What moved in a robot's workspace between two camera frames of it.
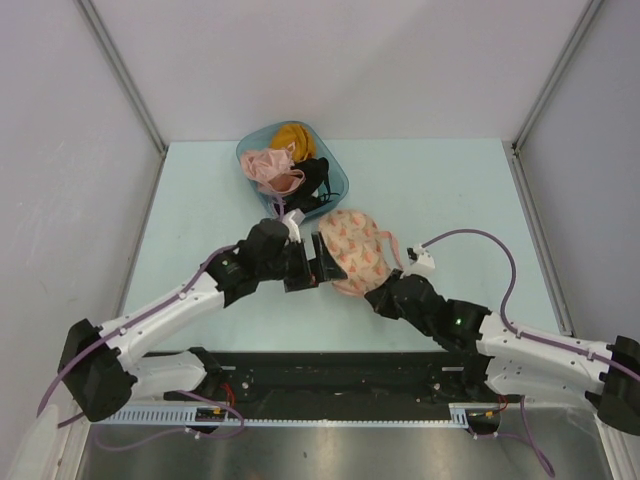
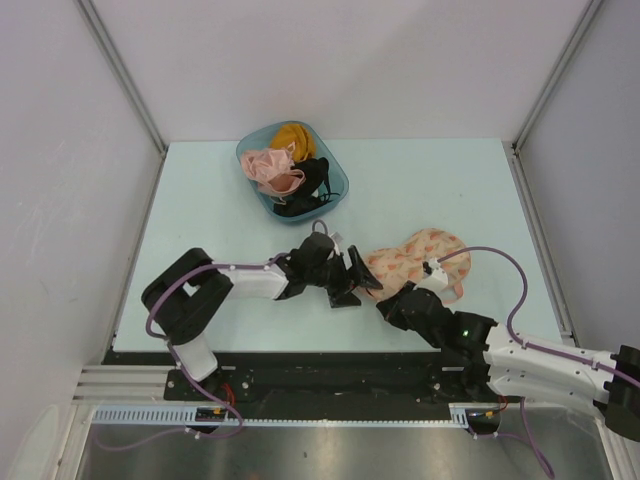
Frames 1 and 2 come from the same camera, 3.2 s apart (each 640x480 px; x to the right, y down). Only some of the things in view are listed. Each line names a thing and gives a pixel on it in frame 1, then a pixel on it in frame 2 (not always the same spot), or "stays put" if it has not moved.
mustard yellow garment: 300,135 stays put
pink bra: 272,169 stays put
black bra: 315,190 stays put
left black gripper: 312,272 to 357,275
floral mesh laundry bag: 363,253 to 393,267
